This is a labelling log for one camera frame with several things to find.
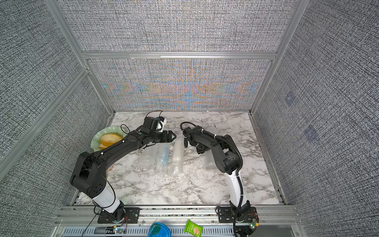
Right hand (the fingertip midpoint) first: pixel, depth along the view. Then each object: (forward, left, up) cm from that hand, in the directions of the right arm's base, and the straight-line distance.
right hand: (209, 144), depth 95 cm
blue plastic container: (-45, +26, +7) cm, 53 cm away
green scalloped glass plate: (+1, +74, +2) cm, 74 cm away
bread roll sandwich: (+2, +65, +3) cm, 65 cm away
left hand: (0, +22, +11) cm, 24 cm away
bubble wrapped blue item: (-13, +29, +2) cm, 31 cm away
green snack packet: (-45, +11, -1) cm, 46 cm away
